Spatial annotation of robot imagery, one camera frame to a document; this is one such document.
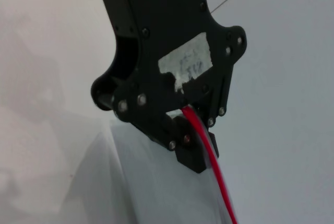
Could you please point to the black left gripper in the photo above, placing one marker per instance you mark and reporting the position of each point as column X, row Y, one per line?
column 161, row 12

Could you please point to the clear bag with red zip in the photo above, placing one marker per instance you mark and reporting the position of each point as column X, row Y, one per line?
column 169, row 195

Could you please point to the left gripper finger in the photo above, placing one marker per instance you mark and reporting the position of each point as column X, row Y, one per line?
column 188, row 156
column 220, row 98

